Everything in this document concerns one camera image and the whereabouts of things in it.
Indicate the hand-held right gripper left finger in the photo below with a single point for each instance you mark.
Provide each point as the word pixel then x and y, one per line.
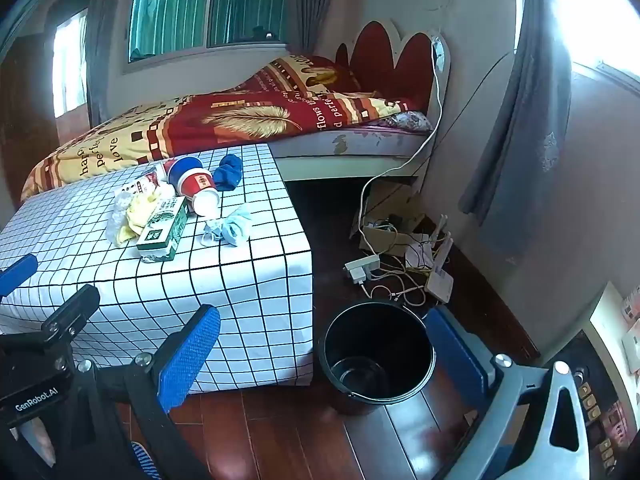
pixel 190 355

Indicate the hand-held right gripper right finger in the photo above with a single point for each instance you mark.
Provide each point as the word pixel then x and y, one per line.
pixel 452 350

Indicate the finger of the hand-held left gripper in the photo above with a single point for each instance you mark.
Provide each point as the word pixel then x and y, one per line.
pixel 70 312
pixel 17 272

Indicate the black plastic bin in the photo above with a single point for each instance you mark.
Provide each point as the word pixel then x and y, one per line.
pixel 350 330

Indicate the white yellow plastic bag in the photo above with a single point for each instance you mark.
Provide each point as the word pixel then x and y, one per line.
pixel 137 210

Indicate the green carton box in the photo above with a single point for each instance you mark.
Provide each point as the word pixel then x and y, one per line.
pixel 165 227

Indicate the blue face mask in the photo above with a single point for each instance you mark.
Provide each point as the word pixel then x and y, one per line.
pixel 232 225

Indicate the red white small carton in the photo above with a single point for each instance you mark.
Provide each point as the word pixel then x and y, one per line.
pixel 145 182

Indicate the red paper cup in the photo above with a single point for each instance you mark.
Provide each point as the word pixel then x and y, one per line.
pixel 197 182

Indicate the blue towel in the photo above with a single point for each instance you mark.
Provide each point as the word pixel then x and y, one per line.
pixel 227 172

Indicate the blue paper cup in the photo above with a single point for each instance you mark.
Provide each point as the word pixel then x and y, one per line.
pixel 189 163

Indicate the white router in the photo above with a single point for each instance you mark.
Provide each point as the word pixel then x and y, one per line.
pixel 440 275

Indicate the white checked tablecloth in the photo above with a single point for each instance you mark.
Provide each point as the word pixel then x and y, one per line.
pixel 240 270

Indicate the white paper sheet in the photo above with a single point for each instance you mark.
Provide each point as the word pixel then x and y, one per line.
pixel 417 255

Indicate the blue striped slipper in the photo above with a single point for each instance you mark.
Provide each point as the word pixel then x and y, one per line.
pixel 142 455

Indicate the white power strip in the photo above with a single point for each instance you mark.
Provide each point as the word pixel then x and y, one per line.
pixel 362 265

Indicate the cardboard box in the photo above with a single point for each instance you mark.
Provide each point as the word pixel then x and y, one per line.
pixel 385 240

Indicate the white shelf unit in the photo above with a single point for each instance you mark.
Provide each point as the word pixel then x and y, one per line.
pixel 610 360

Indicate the brown wooden wardrobe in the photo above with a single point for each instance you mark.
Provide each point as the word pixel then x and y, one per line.
pixel 20 110

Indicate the small bright window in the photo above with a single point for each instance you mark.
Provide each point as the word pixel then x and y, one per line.
pixel 67 70

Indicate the red yellow printed blanket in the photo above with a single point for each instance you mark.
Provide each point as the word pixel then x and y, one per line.
pixel 225 125

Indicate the floral pillow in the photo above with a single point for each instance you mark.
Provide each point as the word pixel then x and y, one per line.
pixel 410 121

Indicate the grey curtain with embroidery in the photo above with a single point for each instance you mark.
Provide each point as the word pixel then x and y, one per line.
pixel 525 110

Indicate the grey window curtain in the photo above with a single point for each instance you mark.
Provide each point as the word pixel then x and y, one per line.
pixel 305 5
pixel 102 35

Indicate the red white headboard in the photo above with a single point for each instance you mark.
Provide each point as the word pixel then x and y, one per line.
pixel 420 60

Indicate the large window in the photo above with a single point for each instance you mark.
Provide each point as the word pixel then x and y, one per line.
pixel 210 10

